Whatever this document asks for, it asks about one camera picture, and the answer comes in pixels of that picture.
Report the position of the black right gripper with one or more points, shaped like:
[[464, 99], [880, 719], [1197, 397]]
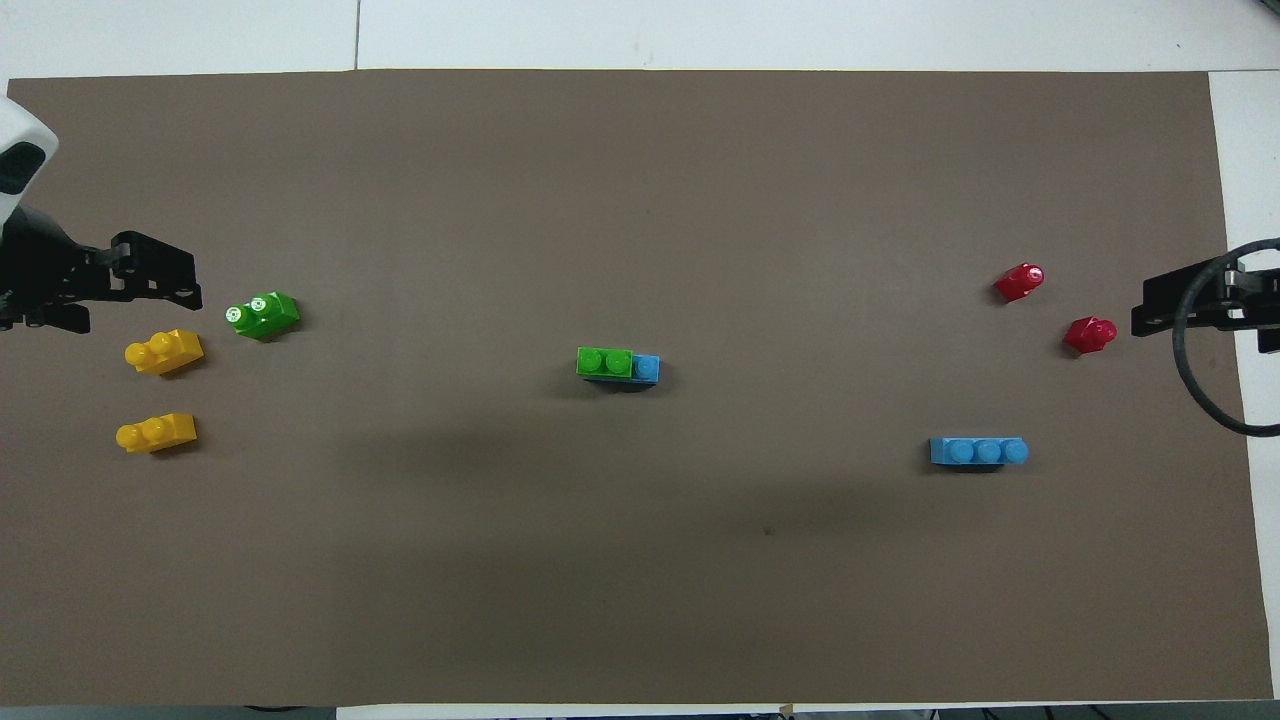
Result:
[[1262, 300]]

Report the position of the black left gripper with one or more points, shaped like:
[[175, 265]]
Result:
[[40, 275]]

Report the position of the plain green two-stud brick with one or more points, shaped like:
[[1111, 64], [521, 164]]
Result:
[[603, 361]]

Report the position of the blue three-stud brick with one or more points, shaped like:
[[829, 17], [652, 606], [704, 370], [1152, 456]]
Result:
[[648, 370], [978, 452]]

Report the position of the yellow two-stud brick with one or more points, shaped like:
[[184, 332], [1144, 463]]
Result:
[[160, 433], [165, 352]]

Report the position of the red one-stud brick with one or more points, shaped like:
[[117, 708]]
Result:
[[1088, 335], [1018, 283]]

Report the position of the green brick with white-marked studs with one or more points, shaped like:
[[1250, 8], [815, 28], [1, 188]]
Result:
[[262, 316]]

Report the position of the brown table mat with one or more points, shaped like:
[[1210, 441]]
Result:
[[640, 200]]

